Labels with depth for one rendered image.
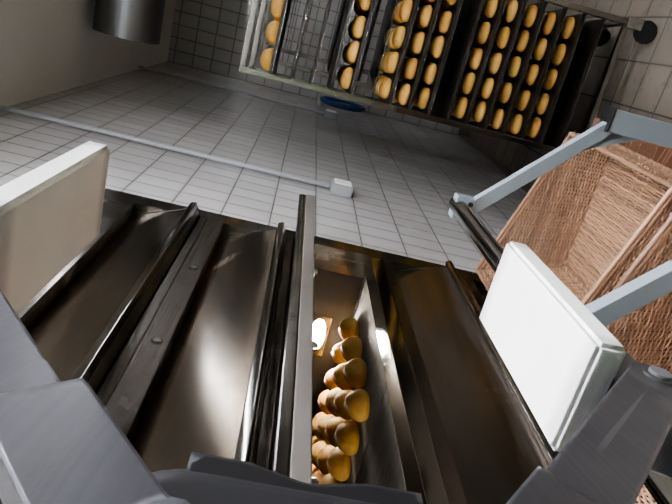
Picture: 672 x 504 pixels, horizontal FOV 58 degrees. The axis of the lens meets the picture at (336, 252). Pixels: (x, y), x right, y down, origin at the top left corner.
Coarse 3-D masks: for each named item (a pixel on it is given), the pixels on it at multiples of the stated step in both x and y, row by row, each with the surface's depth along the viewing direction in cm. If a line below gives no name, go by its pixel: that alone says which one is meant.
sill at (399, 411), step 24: (384, 288) 163; (384, 312) 149; (384, 336) 141; (384, 360) 136; (408, 360) 130; (408, 384) 121; (408, 408) 113; (408, 432) 107; (408, 456) 104; (432, 456) 101; (408, 480) 101; (432, 480) 96
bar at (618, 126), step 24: (600, 120) 111; (624, 120) 107; (648, 120) 107; (576, 144) 110; (600, 144) 110; (528, 168) 111; (552, 168) 111; (456, 192) 114; (504, 192) 112; (456, 216) 109; (480, 240) 94; (624, 288) 68; (648, 288) 67; (600, 312) 68; (624, 312) 68; (648, 480) 46
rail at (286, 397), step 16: (304, 208) 163; (288, 304) 108; (288, 320) 102; (288, 336) 97; (288, 352) 92; (288, 368) 88; (288, 384) 84; (288, 400) 81; (288, 416) 78; (288, 432) 75; (288, 448) 72; (288, 464) 69
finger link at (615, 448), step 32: (640, 384) 13; (608, 416) 11; (640, 416) 11; (576, 448) 10; (608, 448) 10; (640, 448) 10; (544, 480) 8; (576, 480) 9; (608, 480) 9; (640, 480) 9
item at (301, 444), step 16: (304, 224) 151; (304, 240) 139; (304, 256) 130; (304, 272) 122; (304, 288) 115; (304, 304) 108; (304, 320) 102; (304, 336) 97; (304, 352) 93; (304, 368) 88; (304, 384) 85; (304, 400) 81; (304, 416) 78; (304, 432) 75; (304, 448) 72; (304, 464) 69; (304, 480) 67
